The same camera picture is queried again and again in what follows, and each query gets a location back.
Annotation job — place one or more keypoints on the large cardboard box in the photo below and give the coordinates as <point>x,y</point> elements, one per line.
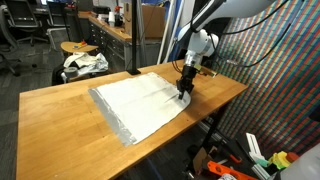
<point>151,21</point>

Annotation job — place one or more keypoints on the colourful small toys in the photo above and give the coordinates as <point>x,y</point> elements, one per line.
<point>80,44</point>

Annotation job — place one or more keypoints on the yellow green plastic item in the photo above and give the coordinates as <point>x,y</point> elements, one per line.
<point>279,159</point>

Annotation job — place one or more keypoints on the red cap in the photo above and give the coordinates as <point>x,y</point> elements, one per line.
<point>292,156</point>

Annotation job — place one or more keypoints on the white leaning poles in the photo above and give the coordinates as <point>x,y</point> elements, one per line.
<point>166,40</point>

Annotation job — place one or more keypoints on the white terry towel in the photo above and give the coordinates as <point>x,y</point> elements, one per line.
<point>143,100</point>

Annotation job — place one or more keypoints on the small open cardboard box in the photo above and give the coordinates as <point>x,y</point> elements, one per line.
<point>201,158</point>

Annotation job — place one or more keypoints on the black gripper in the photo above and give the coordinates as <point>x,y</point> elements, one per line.
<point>186,81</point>

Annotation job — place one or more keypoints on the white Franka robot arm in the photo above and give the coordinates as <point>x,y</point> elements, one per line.
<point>203,40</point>

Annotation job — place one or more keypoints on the orange black clamp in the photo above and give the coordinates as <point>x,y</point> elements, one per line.
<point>235,158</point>

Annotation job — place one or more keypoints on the black camera pole stand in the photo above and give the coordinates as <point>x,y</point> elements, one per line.
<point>134,33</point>

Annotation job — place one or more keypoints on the multicoloured patterned backdrop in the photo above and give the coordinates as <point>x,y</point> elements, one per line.
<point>276,100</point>

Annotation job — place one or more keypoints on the black metal table leg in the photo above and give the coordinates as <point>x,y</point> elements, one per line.
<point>215,126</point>

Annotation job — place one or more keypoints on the round wooden side table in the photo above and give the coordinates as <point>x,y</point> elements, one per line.
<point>76,48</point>

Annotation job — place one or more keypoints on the white aluminium rail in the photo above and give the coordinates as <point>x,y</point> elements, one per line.
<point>210,130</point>

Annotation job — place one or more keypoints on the tan wrist camera box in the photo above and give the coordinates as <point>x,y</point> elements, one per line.
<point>206,71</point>

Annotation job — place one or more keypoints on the white crumpled cloth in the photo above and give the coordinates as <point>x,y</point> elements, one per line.
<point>88,61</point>

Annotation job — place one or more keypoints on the white plastic bracket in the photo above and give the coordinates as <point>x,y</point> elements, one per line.
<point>255,148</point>

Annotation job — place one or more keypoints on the grey duct tape roll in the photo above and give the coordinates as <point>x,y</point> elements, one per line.
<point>71,72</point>

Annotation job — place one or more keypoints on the white cup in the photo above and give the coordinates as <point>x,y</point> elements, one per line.
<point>111,19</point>

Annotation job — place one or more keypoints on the grey duct tape strip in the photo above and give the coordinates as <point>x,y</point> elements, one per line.
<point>111,118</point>

